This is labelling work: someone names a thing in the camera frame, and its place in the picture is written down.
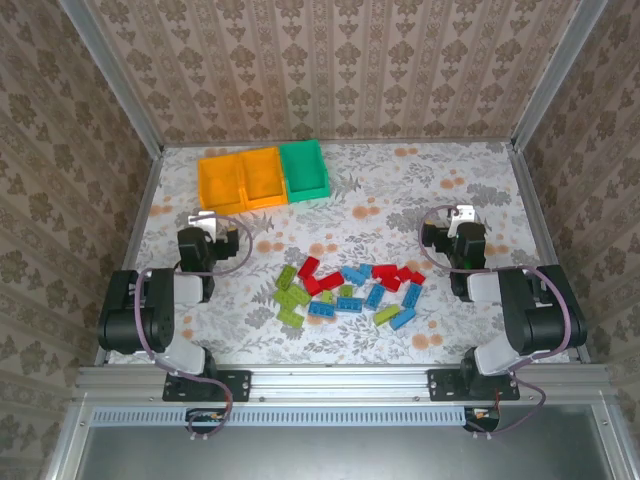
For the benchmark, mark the red lego brick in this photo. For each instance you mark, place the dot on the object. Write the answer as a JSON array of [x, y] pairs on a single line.
[[384, 271], [416, 277], [404, 274], [391, 283], [331, 281], [312, 285], [309, 267]]

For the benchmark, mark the green plastic bin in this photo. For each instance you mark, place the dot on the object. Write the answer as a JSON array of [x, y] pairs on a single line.
[[305, 165]]

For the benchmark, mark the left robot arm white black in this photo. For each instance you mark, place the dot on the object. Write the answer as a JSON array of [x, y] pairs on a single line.
[[160, 310]]

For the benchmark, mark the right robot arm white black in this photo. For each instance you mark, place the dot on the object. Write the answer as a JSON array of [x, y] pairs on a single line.
[[530, 310]]

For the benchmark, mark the small blue lego brick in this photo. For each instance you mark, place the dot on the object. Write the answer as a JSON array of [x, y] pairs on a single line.
[[366, 270]]

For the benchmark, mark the small lime green lego brick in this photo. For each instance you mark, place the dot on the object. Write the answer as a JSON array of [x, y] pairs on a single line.
[[327, 296], [346, 290]]

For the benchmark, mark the floral table covering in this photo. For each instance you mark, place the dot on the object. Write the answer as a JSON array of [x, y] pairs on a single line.
[[300, 350]]

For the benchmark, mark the grey metal sheet panel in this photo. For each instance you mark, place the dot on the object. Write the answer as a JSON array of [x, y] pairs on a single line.
[[340, 455]]

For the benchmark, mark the aluminium table side rail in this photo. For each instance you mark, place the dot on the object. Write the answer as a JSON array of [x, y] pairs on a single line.
[[144, 200], [529, 200]]

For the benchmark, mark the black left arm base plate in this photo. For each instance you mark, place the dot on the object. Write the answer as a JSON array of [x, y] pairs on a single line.
[[240, 385]]

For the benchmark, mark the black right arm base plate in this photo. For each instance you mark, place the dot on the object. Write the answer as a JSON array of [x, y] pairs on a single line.
[[440, 385]]

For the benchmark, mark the aluminium mounting rail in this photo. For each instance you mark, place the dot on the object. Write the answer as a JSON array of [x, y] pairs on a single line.
[[340, 382]]

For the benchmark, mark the aluminium frame post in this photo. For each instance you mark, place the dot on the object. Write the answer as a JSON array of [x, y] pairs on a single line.
[[559, 70], [110, 70]]

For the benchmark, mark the aluminium frame beam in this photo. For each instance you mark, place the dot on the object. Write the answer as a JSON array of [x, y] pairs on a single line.
[[65, 440], [612, 440]]

